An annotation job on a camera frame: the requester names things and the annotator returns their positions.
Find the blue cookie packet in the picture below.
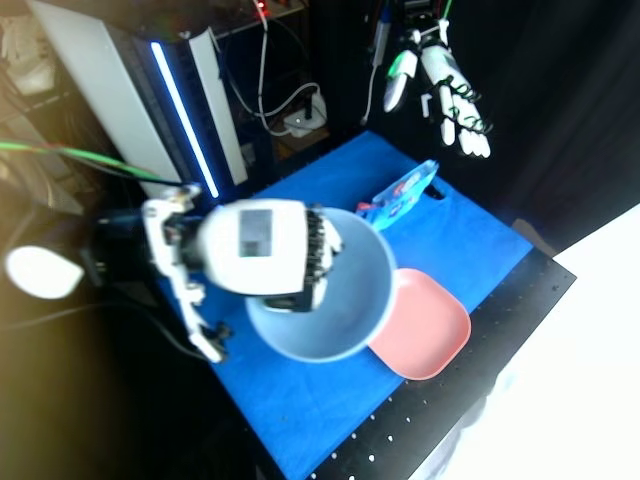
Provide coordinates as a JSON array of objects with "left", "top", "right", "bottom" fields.
[{"left": 355, "top": 159, "right": 441, "bottom": 234}]

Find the light blue bowl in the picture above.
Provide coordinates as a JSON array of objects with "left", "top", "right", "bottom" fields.
[{"left": 244, "top": 207, "right": 399, "bottom": 364}]

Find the dark curtain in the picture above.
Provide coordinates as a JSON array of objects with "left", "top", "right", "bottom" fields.
[{"left": 439, "top": 0, "right": 640, "bottom": 251}]

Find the white power strip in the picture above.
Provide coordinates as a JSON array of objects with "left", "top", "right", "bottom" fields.
[{"left": 272, "top": 89, "right": 329, "bottom": 139}]

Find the pink square plate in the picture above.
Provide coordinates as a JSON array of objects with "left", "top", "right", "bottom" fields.
[{"left": 367, "top": 267, "right": 473, "bottom": 381}]

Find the black perforated board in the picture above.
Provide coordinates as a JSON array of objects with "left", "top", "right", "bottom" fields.
[{"left": 249, "top": 247, "right": 577, "bottom": 480}]

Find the white tower with blue light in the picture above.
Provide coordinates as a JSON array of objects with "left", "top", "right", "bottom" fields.
[{"left": 27, "top": 0, "right": 250, "bottom": 201}]

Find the blue mat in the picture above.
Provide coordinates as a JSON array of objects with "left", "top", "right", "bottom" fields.
[{"left": 157, "top": 130, "right": 534, "bottom": 480}]

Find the white hanging cable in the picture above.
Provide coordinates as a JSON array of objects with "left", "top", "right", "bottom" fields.
[{"left": 360, "top": 0, "right": 394, "bottom": 126}]

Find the white looping cable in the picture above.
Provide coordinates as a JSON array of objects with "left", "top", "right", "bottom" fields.
[{"left": 219, "top": 0, "right": 324, "bottom": 136}]

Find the metal wire shelf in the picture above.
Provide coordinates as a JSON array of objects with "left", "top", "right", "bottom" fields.
[{"left": 0, "top": 0, "right": 116, "bottom": 211}]

